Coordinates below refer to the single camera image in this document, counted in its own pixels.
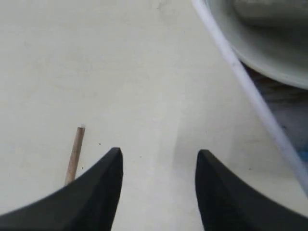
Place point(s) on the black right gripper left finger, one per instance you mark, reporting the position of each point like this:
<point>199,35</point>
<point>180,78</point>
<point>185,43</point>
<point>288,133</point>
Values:
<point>89,203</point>

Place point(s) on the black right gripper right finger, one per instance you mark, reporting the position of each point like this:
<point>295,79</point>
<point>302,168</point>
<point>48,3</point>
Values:
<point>227,203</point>

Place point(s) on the dark wooden chopstick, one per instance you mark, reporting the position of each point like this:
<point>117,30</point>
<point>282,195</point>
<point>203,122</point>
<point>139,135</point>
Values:
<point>74,157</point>

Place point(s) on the blue snack packet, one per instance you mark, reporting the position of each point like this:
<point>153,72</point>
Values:
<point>303,154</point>

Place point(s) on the white woven plastic basket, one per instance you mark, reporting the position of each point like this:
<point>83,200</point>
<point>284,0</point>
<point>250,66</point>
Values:
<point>289,153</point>

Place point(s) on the pale green ceramic bowl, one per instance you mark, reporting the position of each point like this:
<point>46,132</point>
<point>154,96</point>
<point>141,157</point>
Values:
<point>278,53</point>

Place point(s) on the shiny stainless steel cup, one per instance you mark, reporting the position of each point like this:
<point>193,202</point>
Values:
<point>280,13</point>

